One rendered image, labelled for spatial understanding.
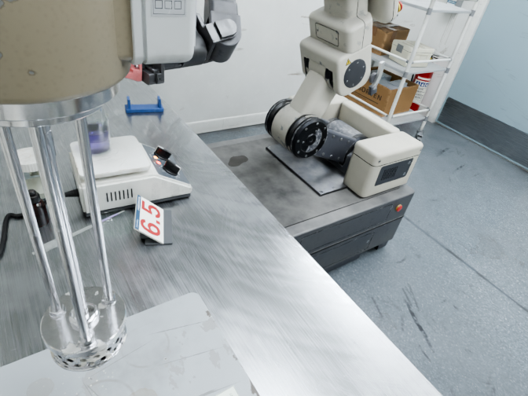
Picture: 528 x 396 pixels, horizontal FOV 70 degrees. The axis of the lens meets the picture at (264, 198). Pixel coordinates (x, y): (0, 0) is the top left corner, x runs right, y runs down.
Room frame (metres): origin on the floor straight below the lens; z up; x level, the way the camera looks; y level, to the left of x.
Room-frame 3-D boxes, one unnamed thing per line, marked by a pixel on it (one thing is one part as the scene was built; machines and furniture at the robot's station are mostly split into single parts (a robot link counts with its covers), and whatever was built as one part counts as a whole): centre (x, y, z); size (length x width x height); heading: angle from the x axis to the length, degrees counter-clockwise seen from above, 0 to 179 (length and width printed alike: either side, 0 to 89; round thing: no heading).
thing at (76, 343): (0.18, 0.13, 1.02); 0.07 x 0.07 x 0.25
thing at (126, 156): (0.57, 0.29, 0.83); 0.12 x 0.12 x 0.01; 36
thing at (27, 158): (0.53, 0.42, 0.79); 0.06 x 0.06 x 0.08
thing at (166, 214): (0.49, 0.18, 0.77); 0.09 x 0.06 x 0.04; 18
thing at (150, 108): (0.94, 0.37, 0.77); 0.10 x 0.03 x 0.04; 118
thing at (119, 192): (0.58, 0.27, 0.79); 0.22 x 0.13 x 0.08; 126
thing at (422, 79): (3.34, -1.15, 0.27); 0.16 x 0.14 x 0.53; 130
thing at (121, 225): (0.47, 0.24, 0.76); 0.06 x 0.06 x 0.02
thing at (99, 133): (0.57, 0.32, 0.87); 0.06 x 0.05 x 0.08; 25
